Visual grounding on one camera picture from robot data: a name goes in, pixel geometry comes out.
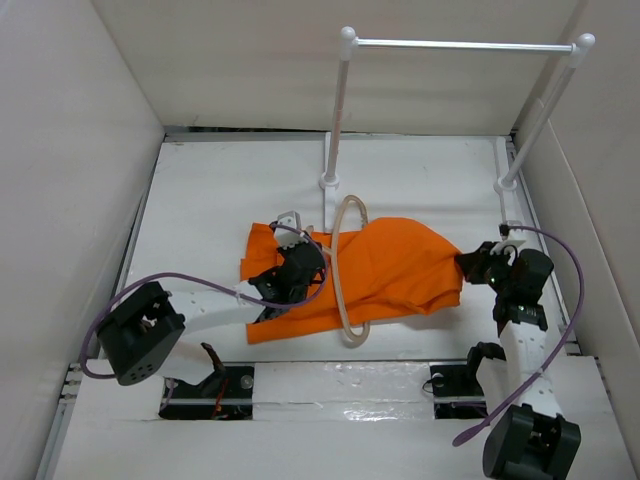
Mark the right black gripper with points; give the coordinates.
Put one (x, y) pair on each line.
(473, 263)

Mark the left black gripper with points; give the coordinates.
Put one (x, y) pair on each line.
(284, 252)

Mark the wooden clothes hanger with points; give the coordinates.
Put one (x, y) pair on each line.
(345, 300)

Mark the orange trousers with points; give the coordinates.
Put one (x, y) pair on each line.
(404, 267)

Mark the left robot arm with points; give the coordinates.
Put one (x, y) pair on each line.
(142, 325)

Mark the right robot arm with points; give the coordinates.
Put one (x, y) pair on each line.
(529, 436)

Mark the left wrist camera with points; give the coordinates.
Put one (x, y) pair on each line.
(288, 231)

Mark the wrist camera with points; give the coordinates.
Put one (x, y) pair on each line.
(288, 231)
(512, 237)

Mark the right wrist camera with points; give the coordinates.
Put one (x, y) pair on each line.
(512, 237)

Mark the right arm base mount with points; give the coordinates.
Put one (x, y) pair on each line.
(454, 388)

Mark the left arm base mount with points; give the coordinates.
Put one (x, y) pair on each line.
(226, 394)

